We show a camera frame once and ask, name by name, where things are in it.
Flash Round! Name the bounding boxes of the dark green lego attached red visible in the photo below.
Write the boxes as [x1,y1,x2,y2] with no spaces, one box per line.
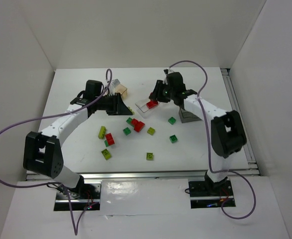
[126,118,133,124]

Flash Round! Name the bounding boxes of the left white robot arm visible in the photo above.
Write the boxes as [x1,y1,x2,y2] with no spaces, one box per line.
[23,80,133,197]

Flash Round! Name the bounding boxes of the aluminium rail right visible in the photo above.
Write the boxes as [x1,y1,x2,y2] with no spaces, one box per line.
[220,68,257,165]

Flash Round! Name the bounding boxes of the orange transparent container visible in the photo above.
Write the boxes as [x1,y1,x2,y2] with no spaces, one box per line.
[109,79,128,100]

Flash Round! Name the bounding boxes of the aluminium rail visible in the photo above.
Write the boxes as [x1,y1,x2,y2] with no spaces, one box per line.
[220,68,257,165]
[25,170,261,181]

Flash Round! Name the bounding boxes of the red lego pair centre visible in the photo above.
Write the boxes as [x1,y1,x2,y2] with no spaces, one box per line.
[131,119,145,132]

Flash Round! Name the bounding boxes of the aluminium rail front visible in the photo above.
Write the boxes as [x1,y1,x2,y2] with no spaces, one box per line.
[25,170,261,181]

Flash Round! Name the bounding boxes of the lime lego long left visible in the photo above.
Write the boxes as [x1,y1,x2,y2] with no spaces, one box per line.
[98,126,107,139]

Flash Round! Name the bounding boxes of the red lego long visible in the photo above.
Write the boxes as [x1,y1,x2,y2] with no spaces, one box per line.
[146,101,158,109]

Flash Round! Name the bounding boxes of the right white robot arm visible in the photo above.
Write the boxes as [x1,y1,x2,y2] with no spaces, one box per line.
[149,69,247,194]

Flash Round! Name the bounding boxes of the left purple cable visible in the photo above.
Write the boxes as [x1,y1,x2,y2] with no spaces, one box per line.
[0,68,112,236]

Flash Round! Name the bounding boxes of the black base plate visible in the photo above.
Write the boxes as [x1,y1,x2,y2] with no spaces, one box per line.
[184,180,236,209]
[53,183,102,212]

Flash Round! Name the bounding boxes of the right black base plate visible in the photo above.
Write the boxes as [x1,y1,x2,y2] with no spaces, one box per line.
[184,180,236,209]

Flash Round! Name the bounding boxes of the grey transparent container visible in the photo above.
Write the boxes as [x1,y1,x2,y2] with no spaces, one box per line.
[178,107,202,123]

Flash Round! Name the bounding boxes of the clear transparent container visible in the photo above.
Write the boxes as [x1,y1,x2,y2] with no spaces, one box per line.
[135,99,160,119]

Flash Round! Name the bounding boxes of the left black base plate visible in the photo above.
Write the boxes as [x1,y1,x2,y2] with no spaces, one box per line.
[53,183,102,212]

